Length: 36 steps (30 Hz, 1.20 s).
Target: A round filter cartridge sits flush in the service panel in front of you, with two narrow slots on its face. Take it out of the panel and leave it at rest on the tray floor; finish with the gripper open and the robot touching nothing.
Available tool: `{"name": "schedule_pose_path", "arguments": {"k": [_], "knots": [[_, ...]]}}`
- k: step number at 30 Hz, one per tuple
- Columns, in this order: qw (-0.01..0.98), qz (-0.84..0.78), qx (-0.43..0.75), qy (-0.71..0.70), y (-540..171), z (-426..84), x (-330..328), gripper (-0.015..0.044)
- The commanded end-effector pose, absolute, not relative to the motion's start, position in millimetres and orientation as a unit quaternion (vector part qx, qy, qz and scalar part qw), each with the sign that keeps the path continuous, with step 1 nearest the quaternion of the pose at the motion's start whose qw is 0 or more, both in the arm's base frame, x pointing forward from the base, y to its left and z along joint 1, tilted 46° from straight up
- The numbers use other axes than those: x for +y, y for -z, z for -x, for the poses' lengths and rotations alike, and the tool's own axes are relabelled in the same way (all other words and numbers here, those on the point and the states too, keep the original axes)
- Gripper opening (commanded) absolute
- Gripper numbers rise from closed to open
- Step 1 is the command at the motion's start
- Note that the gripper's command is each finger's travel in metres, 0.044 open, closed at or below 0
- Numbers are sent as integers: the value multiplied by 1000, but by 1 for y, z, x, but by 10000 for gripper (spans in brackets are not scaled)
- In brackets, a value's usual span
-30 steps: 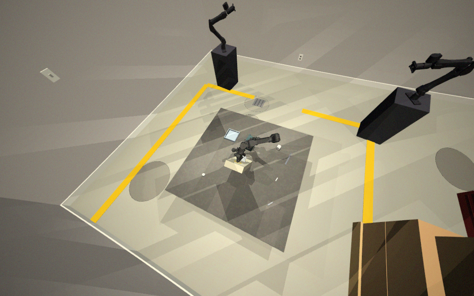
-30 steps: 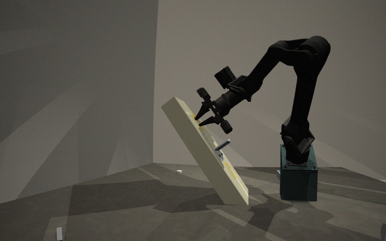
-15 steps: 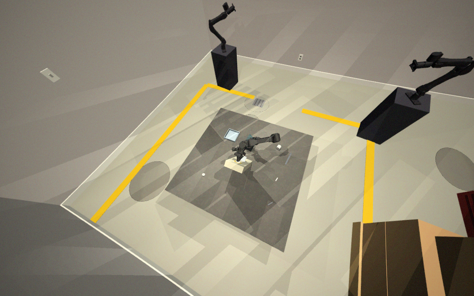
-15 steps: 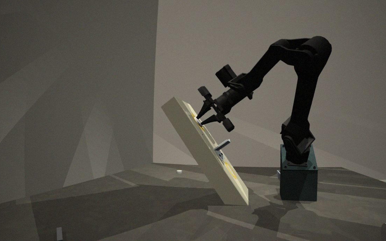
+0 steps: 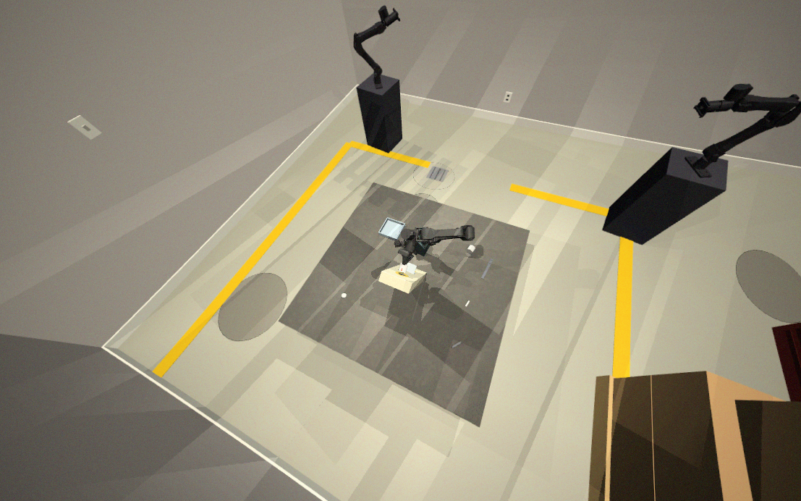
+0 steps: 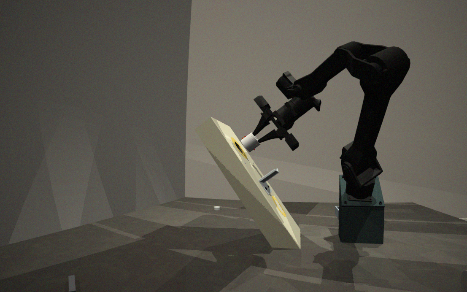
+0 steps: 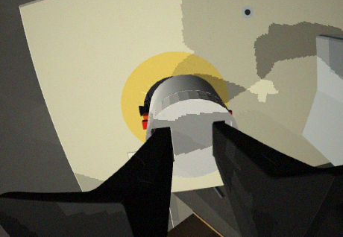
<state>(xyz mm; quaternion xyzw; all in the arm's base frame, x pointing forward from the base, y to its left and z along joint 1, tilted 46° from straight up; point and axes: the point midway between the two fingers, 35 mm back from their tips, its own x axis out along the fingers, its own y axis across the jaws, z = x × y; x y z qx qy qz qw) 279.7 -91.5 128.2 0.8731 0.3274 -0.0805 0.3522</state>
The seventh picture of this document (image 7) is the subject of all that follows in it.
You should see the beige flat panel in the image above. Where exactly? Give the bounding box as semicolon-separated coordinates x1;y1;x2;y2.
19;0;343;192

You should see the white cylinder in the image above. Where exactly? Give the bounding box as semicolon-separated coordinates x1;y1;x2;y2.
142;75;238;178

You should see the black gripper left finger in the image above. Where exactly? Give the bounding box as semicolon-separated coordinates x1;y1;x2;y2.
0;127;173;237

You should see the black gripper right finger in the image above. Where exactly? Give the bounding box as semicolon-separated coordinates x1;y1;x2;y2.
213;121;343;237

